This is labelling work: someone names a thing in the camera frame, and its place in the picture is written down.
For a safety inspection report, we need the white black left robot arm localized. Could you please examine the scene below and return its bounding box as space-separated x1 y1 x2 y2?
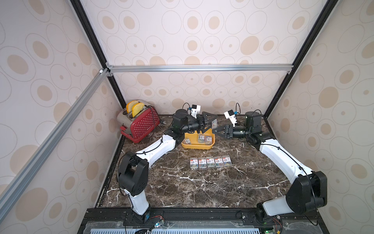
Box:
117 109 218 218

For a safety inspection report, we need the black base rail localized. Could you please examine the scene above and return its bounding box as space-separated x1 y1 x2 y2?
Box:
78 208 328 234

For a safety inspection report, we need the horizontal aluminium frame bar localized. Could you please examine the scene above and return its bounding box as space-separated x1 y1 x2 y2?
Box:
102 64 294 73

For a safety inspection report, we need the yellow toast slice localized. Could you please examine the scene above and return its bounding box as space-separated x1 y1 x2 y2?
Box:
126 100 139 113
131 102 145 118

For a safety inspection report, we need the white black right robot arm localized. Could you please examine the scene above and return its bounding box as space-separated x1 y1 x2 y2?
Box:
211 110 327 223

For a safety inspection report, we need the yellow toast slice left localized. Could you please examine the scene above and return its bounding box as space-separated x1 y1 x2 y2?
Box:
126 100 139 113

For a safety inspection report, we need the clear paper clip box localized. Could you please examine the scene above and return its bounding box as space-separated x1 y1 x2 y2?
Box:
190 158 199 169
214 157 224 168
223 156 232 167
206 157 216 168
211 119 218 129
198 158 207 169

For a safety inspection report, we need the diagonal aluminium frame bar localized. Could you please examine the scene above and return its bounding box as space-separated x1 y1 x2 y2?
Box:
1 68 109 222

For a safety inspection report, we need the yellow plastic storage tray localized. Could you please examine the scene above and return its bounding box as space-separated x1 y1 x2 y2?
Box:
181 129 215 150

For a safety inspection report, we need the yellow toast slice right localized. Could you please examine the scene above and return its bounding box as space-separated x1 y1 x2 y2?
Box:
131 102 145 118

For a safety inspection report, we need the red polka dot toaster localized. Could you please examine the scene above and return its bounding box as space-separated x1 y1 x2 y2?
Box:
117 100 160 143

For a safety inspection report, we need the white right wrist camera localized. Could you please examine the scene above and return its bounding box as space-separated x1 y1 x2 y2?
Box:
224 110 237 127

